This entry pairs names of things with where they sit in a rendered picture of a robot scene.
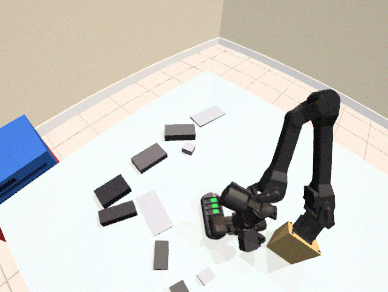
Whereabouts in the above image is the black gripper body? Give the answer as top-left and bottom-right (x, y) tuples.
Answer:
(208, 212), (267, 237)

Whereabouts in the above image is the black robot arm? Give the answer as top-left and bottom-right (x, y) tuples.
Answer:
(218, 89), (341, 252)

